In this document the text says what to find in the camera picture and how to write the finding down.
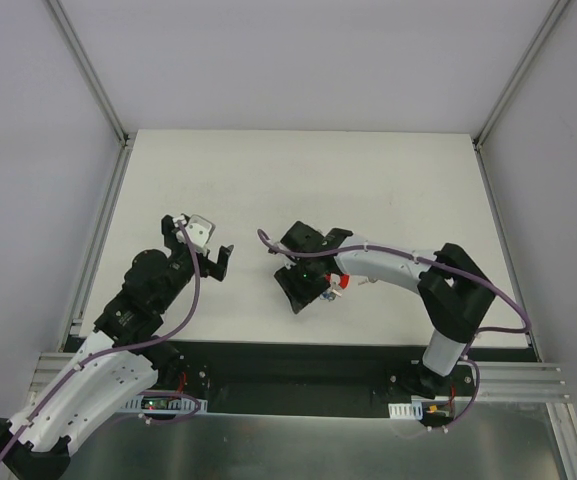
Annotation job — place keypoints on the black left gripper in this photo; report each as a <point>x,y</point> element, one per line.
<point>194,254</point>

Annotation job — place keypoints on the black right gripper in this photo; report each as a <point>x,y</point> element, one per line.
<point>291,284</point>

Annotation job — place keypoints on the red-handled metal key organizer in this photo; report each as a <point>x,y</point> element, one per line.
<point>336,284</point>

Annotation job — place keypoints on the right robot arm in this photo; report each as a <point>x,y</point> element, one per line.
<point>450,286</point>

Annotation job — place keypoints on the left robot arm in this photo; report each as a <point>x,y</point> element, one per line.
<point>121,358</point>

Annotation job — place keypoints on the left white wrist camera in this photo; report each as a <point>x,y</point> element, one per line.
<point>196,229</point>

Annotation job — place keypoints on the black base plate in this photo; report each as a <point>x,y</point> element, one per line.
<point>334,381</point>

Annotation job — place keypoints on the left white cable duct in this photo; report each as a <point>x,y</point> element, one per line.
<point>169,403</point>

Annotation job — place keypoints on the white cable duct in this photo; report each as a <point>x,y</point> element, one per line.
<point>406,411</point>
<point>169,403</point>

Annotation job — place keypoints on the left aluminium frame post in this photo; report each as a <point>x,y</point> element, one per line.
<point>70,37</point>

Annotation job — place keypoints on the aluminium frame post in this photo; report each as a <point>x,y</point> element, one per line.
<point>70,37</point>
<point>538,42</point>

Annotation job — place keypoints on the right white cable duct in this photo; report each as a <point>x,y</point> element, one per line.
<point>406,411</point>

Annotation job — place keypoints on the aluminium rail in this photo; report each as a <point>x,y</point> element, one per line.
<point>519,382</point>

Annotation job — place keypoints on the right aluminium frame post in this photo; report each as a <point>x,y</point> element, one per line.
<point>538,42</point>

